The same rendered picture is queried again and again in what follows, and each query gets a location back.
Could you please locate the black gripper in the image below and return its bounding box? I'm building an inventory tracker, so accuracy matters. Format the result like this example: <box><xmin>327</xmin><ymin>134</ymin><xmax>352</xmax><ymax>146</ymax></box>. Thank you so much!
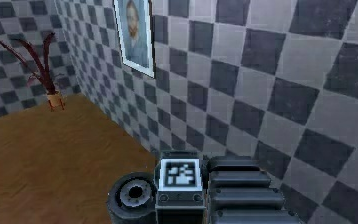
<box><xmin>106</xmin><ymin>171</ymin><xmax>159</xmax><ymax>224</ymax></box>

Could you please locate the dark red house plant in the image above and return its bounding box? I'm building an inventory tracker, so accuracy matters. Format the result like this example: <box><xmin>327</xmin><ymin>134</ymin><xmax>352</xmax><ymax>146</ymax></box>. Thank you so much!
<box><xmin>0</xmin><ymin>31</ymin><xmax>67</xmax><ymax>112</ymax></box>

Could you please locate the framed portrait picture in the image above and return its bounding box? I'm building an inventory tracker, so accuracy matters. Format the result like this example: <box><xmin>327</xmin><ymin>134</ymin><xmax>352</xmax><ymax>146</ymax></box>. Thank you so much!
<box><xmin>112</xmin><ymin>0</ymin><xmax>156</xmax><ymax>79</ymax></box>

